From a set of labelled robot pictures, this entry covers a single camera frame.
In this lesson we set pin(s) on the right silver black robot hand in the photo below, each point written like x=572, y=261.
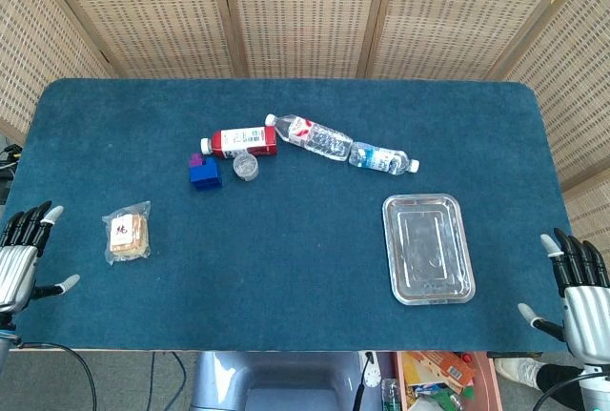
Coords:
x=588, y=315

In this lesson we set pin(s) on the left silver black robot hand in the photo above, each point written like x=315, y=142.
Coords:
x=16, y=268

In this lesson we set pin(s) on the sandwich snack packet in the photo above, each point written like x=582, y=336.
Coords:
x=128, y=235

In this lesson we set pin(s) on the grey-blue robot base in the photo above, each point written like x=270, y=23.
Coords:
x=286, y=382

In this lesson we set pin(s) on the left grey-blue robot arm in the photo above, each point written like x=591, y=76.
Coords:
x=4, y=349

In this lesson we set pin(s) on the silver metal tray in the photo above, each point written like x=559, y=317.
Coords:
x=429, y=249

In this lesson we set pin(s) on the black sock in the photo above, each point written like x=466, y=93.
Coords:
x=553, y=372

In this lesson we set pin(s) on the white shoe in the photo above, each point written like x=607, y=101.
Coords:
x=517, y=370

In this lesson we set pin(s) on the orange carton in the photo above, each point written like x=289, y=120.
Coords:
x=448, y=368

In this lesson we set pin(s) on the pink storage box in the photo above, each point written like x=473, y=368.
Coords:
x=399, y=382

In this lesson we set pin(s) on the purple toy block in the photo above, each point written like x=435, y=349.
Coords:
x=195, y=160

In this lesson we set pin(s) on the blue toy block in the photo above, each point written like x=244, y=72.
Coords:
x=205, y=176

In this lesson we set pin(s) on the bottle with green label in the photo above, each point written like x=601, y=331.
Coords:
x=391, y=396

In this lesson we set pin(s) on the clear plastic cup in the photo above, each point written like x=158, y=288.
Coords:
x=246, y=167

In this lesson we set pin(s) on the red juice bottle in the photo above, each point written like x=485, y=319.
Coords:
x=248, y=141

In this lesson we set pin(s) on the small bottle with blue label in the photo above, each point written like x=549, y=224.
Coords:
x=376, y=157

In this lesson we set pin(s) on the blue table cloth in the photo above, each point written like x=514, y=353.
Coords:
x=286, y=239

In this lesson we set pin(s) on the clear bottle with red label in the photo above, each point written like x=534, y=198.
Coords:
x=324, y=141

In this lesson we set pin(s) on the woven folding screen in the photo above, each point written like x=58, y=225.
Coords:
x=305, y=10

